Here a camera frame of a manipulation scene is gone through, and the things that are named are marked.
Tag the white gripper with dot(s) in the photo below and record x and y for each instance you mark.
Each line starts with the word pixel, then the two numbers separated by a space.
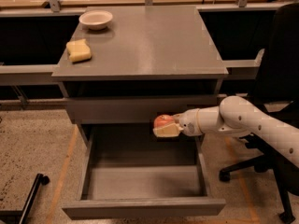
pixel 188 123

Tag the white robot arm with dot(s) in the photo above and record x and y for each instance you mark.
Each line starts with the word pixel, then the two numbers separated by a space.
pixel 234 116

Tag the closed grey top drawer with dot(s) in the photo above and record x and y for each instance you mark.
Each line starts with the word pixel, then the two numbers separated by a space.
pixel 142 109

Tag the black office chair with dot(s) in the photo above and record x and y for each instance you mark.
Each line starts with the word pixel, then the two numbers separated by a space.
pixel 276 93

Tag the black metal stand leg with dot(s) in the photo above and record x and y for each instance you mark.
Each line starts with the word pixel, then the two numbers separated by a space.
pixel 20 216

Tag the red apple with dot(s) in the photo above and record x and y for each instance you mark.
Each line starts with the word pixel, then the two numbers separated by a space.
pixel 163 120

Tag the white bowl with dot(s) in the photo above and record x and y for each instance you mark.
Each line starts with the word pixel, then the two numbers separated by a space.
pixel 96 19

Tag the grey drawer cabinet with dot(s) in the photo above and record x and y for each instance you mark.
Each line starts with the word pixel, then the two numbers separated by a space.
pixel 145 51

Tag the yellow sponge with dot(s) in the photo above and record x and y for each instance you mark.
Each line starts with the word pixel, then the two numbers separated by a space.
pixel 78 51

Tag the open grey middle drawer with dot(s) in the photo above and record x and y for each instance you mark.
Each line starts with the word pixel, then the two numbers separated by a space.
pixel 128 172

